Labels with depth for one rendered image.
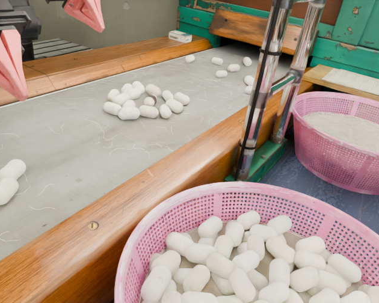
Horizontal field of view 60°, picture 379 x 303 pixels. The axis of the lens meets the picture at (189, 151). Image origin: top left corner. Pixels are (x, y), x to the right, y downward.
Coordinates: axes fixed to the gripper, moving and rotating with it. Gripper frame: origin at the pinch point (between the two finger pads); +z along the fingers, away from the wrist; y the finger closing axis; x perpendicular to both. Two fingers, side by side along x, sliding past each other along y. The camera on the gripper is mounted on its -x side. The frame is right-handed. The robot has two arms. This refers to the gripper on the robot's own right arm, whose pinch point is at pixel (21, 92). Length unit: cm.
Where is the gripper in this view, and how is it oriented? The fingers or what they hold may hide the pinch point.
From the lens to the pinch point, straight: 45.9
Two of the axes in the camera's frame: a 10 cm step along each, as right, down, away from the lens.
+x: -6.3, 4.0, 6.7
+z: 5.4, 8.4, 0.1
